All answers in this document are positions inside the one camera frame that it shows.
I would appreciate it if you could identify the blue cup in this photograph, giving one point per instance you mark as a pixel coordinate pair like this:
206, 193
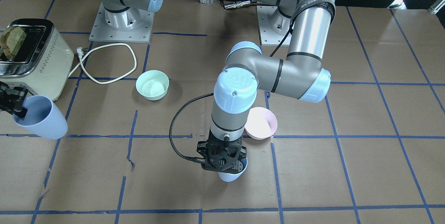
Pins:
43, 118
227, 177

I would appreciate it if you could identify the cream chrome toaster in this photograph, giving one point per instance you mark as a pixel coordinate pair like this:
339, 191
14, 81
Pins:
42, 61

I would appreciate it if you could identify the pink bowl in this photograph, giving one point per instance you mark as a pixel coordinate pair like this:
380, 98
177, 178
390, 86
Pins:
261, 123

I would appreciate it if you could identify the toast slice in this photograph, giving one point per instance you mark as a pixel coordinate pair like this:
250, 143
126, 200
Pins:
11, 41

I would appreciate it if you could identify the green bowl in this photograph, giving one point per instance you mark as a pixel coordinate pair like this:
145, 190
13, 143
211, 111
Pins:
153, 84

